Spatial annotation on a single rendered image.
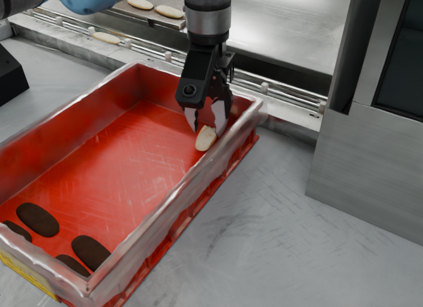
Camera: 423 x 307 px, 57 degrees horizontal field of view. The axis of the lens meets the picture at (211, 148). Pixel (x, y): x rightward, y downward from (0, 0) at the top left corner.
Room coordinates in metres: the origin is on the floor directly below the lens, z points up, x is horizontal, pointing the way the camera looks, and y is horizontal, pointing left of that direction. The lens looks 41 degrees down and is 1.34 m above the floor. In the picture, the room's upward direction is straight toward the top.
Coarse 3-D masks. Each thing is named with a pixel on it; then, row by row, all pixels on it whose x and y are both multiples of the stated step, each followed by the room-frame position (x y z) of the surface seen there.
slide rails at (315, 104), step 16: (32, 16) 1.20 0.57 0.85; (48, 16) 1.20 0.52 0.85; (80, 32) 1.08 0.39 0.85; (96, 32) 1.08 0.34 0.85; (128, 48) 0.98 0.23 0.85; (144, 48) 0.98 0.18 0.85; (176, 64) 0.89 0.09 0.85; (240, 80) 0.81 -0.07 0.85; (272, 96) 0.74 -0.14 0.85; (288, 96) 0.74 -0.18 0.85
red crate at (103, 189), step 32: (128, 128) 0.65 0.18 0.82; (160, 128) 0.65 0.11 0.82; (64, 160) 0.55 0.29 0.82; (96, 160) 0.55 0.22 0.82; (128, 160) 0.55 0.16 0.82; (160, 160) 0.55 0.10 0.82; (192, 160) 0.55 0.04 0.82; (32, 192) 0.47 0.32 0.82; (64, 192) 0.47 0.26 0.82; (96, 192) 0.47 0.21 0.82; (128, 192) 0.47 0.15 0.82; (160, 192) 0.47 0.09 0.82; (64, 224) 0.40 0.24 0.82; (96, 224) 0.40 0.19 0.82; (128, 224) 0.40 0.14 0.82; (160, 256) 0.33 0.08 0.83; (128, 288) 0.28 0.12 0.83
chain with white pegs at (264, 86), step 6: (30, 12) 1.22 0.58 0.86; (60, 18) 1.14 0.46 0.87; (60, 24) 1.14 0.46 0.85; (90, 30) 1.06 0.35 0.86; (126, 42) 0.99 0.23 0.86; (168, 54) 0.91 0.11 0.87; (168, 60) 0.91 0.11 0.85; (264, 84) 0.76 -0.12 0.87; (264, 90) 0.75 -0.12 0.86; (324, 102) 0.69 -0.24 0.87; (324, 108) 0.68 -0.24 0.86
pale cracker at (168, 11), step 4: (156, 8) 1.12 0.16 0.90; (160, 8) 1.12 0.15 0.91; (164, 8) 1.11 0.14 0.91; (168, 8) 1.11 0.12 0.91; (172, 8) 1.11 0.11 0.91; (160, 12) 1.10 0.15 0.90; (164, 12) 1.10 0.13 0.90; (168, 12) 1.09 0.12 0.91; (172, 12) 1.09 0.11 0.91; (176, 12) 1.09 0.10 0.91; (180, 12) 1.09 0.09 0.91; (168, 16) 1.09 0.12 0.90; (172, 16) 1.08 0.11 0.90; (176, 16) 1.07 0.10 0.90; (180, 16) 1.07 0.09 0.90
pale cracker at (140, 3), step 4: (128, 0) 1.19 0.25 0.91; (132, 0) 1.18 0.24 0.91; (136, 0) 1.18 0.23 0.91; (140, 0) 1.18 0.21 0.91; (144, 0) 1.18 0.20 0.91; (132, 4) 1.17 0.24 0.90; (136, 4) 1.16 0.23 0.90; (140, 4) 1.15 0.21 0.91; (144, 4) 1.15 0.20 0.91; (148, 4) 1.15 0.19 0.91; (152, 4) 1.15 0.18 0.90; (140, 8) 1.15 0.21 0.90; (144, 8) 1.14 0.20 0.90; (148, 8) 1.13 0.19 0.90
